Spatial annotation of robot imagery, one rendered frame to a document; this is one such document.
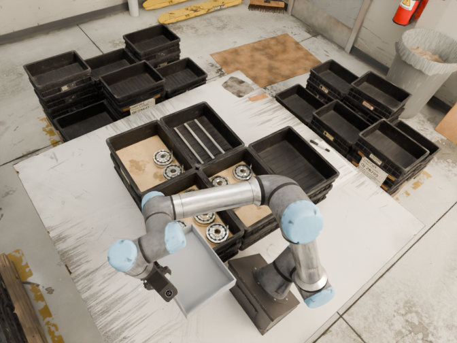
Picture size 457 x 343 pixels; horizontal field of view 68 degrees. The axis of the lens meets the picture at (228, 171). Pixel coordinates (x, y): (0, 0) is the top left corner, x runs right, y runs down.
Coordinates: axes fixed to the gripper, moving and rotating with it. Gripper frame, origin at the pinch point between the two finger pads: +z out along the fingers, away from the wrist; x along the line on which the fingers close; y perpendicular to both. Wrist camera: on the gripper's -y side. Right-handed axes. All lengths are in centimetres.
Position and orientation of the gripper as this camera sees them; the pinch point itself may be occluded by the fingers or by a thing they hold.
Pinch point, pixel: (165, 282)
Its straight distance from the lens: 123.1
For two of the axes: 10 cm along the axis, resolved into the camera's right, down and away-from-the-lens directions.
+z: 1.3, 4.5, 8.8
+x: -7.4, 6.4, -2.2
